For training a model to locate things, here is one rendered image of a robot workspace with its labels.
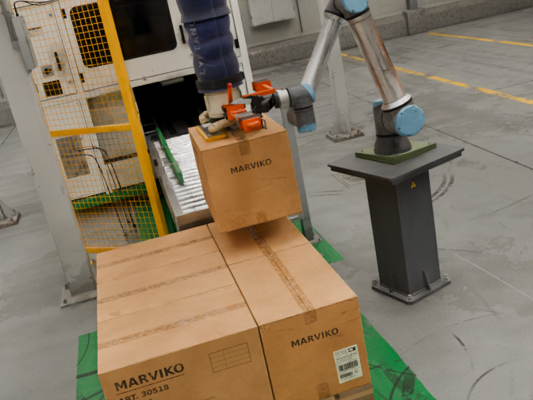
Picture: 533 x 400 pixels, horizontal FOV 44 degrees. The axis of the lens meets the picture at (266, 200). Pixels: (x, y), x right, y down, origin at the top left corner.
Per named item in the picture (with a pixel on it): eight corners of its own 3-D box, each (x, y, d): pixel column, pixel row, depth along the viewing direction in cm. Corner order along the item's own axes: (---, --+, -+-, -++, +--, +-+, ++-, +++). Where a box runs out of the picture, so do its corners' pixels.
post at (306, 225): (303, 240, 448) (276, 95, 415) (312, 236, 450) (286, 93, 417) (305, 243, 442) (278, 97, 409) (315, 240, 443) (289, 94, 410)
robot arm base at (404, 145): (389, 144, 349) (387, 126, 347) (419, 146, 335) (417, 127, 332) (366, 154, 338) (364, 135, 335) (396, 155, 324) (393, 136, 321)
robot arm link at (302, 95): (317, 104, 299) (313, 82, 296) (291, 110, 297) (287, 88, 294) (311, 101, 308) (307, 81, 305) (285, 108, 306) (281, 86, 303)
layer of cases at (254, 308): (116, 319, 359) (96, 253, 346) (289, 270, 376) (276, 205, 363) (126, 463, 248) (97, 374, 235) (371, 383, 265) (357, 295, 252)
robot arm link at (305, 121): (312, 128, 313) (308, 101, 310) (320, 131, 302) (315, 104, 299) (294, 132, 311) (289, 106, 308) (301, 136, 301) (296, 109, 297)
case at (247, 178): (205, 198, 360) (187, 128, 347) (274, 181, 365) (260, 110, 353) (220, 234, 303) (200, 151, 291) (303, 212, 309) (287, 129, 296)
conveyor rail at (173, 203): (150, 156, 580) (144, 136, 574) (155, 155, 581) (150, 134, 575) (183, 248, 366) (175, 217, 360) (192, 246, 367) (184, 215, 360)
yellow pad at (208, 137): (196, 131, 336) (193, 121, 335) (215, 126, 338) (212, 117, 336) (206, 143, 304) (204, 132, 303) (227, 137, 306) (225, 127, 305)
